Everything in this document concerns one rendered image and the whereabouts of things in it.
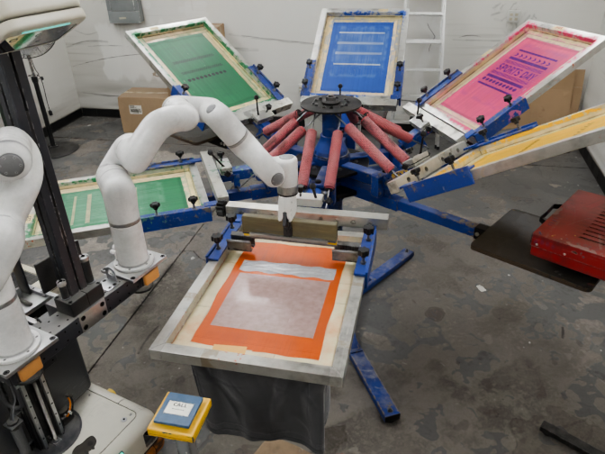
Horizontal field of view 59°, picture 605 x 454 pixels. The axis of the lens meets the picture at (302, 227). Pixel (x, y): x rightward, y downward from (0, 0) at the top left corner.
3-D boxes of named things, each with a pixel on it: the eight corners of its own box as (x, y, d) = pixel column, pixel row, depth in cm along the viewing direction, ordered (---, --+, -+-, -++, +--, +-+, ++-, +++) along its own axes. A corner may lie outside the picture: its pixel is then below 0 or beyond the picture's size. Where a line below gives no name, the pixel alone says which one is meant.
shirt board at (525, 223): (620, 259, 212) (626, 242, 208) (585, 308, 187) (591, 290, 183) (355, 172, 292) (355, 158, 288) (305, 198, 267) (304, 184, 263)
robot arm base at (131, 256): (98, 265, 171) (87, 223, 163) (126, 246, 180) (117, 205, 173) (135, 276, 164) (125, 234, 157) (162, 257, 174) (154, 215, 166)
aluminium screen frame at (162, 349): (342, 387, 147) (342, 377, 145) (150, 358, 159) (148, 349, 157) (374, 241, 214) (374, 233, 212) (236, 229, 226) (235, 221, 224)
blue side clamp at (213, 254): (220, 272, 200) (217, 257, 196) (207, 271, 201) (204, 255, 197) (244, 232, 225) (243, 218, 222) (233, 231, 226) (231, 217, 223)
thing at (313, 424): (326, 458, 178) (324, 363, 156) (200, 435, 187) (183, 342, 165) (327, 449, 180) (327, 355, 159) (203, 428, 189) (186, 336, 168)
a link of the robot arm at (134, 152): (167, 91, 146) (151, 77, 161) (98, 204, 151) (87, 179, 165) (209, 117, 155) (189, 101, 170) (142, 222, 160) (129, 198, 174)
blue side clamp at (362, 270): (366, 288, 188) (367, 272, 185) (353, 286, 189) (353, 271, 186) (375, 244, 214) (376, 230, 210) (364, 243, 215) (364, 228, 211)
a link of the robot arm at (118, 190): (112, 232, 158) (100, 184, 150) (103, 213, 168) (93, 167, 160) (144, 224, 162) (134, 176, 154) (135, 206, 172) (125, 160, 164)
